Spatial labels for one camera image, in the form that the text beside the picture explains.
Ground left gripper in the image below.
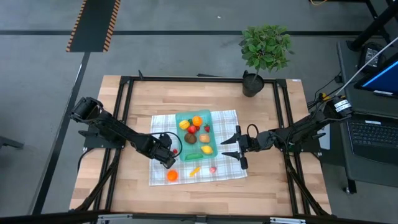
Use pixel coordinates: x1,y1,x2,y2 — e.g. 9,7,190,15
143,133,177,170

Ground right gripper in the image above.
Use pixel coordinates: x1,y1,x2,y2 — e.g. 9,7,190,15
220,125,264,170

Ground brown toy kiwi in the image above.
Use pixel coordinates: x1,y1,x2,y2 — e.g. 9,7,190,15
183,133,198,146

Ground yellow toy bell pepper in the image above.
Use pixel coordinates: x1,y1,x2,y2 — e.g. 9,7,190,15
178,118,193,131

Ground white checked cloth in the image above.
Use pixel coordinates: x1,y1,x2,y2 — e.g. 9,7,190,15
148,109,249,187

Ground teal translucent plastic container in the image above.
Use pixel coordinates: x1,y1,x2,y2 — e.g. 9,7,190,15
175,109,218,162

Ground potted green plant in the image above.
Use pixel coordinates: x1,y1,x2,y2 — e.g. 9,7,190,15
238,24,295,98

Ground black bar with silver brackets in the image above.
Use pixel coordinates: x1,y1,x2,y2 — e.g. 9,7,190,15
0,210,398,224

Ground black laptop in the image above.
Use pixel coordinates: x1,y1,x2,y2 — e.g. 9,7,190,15
338,111,398,166

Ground white rod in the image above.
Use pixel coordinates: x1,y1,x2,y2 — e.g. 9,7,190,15
335,36,398,97

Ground black mat with orange stripes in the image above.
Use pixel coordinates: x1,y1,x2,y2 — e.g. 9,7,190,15
65,0,121,53

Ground grey furniture leg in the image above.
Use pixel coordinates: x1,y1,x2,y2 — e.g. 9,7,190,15
0,136,25,151

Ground black power adapter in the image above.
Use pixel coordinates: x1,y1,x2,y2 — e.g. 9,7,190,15
357,42,386,72

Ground monitor with blue screen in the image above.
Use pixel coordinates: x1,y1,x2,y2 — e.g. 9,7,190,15
354,51,398,100

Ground black stand legs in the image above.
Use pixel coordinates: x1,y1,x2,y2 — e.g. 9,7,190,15
346,0,398,52

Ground black cable loop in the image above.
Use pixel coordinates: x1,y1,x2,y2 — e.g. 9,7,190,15
246,123,261,139

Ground black metal table frame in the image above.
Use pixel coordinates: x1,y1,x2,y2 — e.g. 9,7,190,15
70,70,332,218

